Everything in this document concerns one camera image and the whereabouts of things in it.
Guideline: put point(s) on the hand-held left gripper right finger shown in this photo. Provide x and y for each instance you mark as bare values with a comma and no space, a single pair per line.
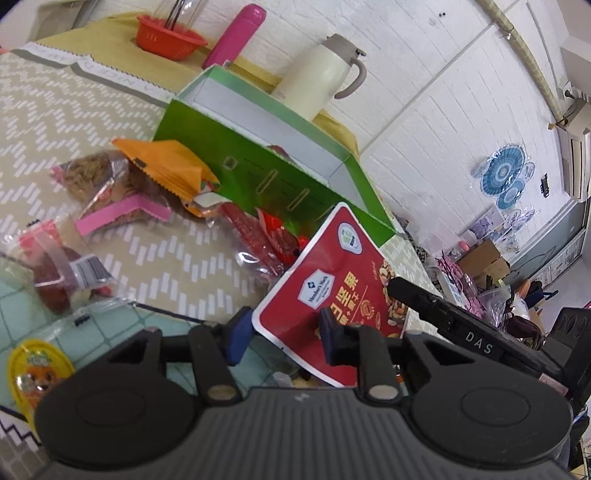
328,334

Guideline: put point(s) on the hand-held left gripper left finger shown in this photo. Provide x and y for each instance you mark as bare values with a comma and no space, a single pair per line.
238,337

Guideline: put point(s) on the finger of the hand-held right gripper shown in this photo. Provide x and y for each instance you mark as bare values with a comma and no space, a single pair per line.
415,295

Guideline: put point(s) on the red nut snack packet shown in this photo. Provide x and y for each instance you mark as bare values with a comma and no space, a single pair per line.
318,277

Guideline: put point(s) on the green cardboard box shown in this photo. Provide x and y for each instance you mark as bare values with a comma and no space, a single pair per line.
277,184

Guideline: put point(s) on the clear packet with barcode label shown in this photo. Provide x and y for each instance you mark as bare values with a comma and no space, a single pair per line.
55,272

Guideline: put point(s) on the brown cardboard box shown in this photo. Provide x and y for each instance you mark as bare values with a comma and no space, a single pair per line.
482,258

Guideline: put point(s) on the red sausage packet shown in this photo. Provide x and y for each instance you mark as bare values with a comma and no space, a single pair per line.
249,240

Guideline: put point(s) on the red foil candy packet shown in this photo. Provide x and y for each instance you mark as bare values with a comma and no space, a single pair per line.
281,235

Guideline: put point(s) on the beige chevron tablecloth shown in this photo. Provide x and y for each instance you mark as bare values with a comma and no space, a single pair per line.
138,267

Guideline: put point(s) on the orange snack packet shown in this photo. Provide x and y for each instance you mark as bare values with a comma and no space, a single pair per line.
171,168

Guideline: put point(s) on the white air conditioner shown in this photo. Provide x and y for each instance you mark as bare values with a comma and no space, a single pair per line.
577,161

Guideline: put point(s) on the yellow orange jelly cup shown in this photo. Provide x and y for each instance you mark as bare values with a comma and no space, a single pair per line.
39,374

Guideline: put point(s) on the clear packet with pink label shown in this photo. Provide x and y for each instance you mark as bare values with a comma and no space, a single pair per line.
92,170

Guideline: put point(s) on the cream thermos jug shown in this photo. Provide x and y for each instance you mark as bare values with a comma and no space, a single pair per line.
318,74

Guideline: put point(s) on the pink thermos bottle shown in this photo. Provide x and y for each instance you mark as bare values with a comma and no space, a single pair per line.
235,37

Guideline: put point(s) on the orange plastic basket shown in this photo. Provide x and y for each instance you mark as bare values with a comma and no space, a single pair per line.
166,39

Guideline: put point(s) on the yellow cloth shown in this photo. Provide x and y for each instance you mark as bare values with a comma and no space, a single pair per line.
111,32

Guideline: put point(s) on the glass jar with straws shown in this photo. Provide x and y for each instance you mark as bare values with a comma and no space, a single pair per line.
180,11

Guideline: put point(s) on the blue fan wall decoration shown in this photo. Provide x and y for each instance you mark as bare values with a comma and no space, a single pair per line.
501,173

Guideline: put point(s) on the pale wall pipe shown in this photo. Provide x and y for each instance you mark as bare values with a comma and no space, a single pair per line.
521,46

